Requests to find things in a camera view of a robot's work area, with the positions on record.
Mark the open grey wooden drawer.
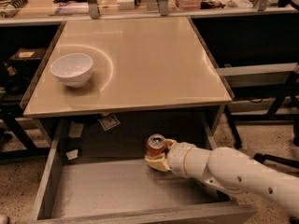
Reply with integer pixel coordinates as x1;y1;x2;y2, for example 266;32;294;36
30;110;256;224

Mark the white paper tag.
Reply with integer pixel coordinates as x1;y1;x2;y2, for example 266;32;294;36
99;115;120;131

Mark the red coke can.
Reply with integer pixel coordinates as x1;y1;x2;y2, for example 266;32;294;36
147;134;167;157

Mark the black office chair base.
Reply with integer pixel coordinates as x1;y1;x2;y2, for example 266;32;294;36
253;119;299;169

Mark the white bowl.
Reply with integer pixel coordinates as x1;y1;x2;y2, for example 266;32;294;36
50;53;93;88

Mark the cabinet with beige top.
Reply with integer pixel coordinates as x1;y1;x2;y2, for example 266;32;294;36
20;16;235;161

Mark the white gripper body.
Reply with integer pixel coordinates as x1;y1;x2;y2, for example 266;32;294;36
167;142;195;178

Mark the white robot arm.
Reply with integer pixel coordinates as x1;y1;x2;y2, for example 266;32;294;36
145;134;299;216

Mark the black box with label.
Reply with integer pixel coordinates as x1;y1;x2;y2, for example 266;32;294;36
8;48;47;73

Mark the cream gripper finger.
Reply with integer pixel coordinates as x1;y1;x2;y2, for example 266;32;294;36
165;139;177;150
145;154;170;172

